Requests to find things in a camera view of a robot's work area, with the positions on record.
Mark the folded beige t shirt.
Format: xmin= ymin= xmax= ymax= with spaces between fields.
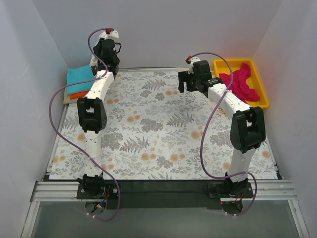
xmin=63 ymin=87 xmax=78 ymax=105

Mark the magenta t shirt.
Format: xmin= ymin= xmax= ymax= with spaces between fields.
xmin=230 ymin=63 xmax=260 ymax=103

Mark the folded orange t shirt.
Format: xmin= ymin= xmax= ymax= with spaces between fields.
xmin=69 ymin=91 xmax=89 ymax=100

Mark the yellow plastic bin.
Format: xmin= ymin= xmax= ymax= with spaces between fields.
xmin=213 ymin=59 xmax=269 ymax=109

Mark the aluminium frame rail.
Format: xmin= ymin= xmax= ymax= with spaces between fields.
xmin=21 ymin=180 xmax=309 ymax=238

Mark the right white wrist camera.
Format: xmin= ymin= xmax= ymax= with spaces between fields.
xmin=186 ymin=56 xmax=201 ymax=74

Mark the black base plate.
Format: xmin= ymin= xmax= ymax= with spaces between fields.
xmin=76 ymin=180 xmax=254 ymax=210

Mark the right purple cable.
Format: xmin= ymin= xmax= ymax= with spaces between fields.
xmin=185 ymin=52 xmax=258 ymax=217

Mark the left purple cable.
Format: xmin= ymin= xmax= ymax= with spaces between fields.
xmin=48 ymin=28 xmax=122 ymax=222

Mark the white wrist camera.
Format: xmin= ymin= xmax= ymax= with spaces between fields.
xmin=99 ymin=28 xmax=119 ymax=43
xmin=186 ymin=56 xmax=201 ymax=74

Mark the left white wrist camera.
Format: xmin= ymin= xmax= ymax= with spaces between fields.
xmin=99 ymin=28 xmax=119 ymax=43

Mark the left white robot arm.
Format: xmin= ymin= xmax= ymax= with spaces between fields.
xmin=77 ymin=38 xmax=119 ymax=198

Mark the floral patterned table mat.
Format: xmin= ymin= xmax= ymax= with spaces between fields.
xmin=51 ymin=70 xmax=277 ymax=180

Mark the purple cable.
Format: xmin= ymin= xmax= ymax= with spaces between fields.
xmin=185 ymin=52 xmax=258 ymax=217
xmin=48 ymin=28 xmax=122 ymax=222

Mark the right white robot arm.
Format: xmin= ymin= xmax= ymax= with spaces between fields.
xmin=178 ymin=57 xmax=266 ymax=197

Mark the folded teal t shirt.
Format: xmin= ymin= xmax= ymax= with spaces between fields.
xmin=66 ymin=65 xmax=95 ymax=95

